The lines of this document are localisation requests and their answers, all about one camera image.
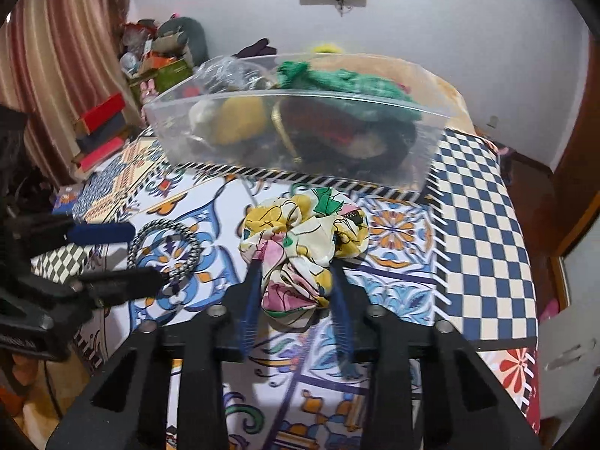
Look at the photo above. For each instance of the striped brown curtain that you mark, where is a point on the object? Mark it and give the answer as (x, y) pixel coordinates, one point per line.
(59, 59)

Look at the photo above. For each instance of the green gift bag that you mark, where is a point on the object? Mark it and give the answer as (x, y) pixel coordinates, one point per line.
(164, 78)

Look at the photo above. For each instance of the floral fabric scrunchie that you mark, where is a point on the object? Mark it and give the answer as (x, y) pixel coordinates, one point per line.
(296, 238)

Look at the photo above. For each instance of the clear plastic storage box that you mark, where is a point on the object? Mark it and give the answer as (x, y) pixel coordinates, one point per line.
(297, 135)

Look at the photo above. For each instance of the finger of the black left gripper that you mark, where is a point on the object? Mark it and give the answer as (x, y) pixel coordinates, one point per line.
(41, 233)
(98, 289)

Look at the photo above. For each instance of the pink rabbit toy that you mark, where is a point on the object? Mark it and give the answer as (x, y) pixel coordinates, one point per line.
(147, 91)

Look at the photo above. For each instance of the dark purple garment pile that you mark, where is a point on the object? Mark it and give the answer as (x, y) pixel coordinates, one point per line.
(260, 48)

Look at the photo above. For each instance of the red box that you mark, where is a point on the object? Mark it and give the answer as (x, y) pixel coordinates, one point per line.
(97, 116)

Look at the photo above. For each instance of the yellow curved pillow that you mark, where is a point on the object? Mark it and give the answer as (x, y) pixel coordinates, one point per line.
(327, 48)

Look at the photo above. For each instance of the grey gloves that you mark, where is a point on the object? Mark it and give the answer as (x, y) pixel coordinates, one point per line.
(228, 74)

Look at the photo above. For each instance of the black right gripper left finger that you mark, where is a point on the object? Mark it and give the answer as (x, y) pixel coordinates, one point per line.
(125, 405)

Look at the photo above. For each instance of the patterned colourful tablecloth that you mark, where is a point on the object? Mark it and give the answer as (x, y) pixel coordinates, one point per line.
(290, 393)

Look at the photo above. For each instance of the green knitted cloth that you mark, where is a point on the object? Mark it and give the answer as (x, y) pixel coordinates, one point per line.
(299, 75)

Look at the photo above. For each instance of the grey green plush toy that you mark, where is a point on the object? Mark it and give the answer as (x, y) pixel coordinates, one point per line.
(182, 37)

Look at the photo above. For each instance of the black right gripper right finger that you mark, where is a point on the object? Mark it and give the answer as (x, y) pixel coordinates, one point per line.
(428, 387)

